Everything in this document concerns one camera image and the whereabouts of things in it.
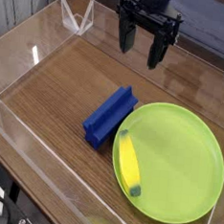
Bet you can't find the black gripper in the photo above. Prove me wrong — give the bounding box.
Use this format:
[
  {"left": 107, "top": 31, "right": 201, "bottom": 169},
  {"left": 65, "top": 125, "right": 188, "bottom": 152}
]
[{"left": 119, "top": 0, "right": 184, "bottom": 70}]

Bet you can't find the yellow toy banana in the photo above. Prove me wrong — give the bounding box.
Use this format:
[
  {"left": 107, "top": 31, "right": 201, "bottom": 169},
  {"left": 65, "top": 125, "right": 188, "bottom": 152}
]
[{"left": 119, "top": 129, "right": 142, "bottom": 197}]

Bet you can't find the clear acrylic enclosure wall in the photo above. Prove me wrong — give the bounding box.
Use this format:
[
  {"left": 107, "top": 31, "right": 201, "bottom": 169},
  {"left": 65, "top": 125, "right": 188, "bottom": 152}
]
[{"left": 0, "top": 0, "right": 224, "bottom": 224}]

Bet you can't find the blue plastic block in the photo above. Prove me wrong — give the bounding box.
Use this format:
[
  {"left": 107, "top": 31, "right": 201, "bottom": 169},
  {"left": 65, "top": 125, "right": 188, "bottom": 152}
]
[{"left": 82, "top": 85, "right": 138, "bottom": 150}]

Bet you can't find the green round plate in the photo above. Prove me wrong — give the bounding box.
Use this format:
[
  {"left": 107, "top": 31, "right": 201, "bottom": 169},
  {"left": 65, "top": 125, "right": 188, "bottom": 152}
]
[{"left": 119, "top": 102, "right": 224, "bottom": 224}]

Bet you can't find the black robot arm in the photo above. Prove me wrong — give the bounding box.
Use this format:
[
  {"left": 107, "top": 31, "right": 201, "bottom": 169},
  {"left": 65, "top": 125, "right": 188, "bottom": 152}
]
[{"left": 116, "top": 0, "right": 184, "bottom": 70}]

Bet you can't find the clear acrylic corner bracket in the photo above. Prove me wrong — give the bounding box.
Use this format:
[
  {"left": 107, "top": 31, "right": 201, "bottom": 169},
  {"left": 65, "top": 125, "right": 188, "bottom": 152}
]
[{"left": 60, "top": 0, "right": 94, "bottom": 36}]

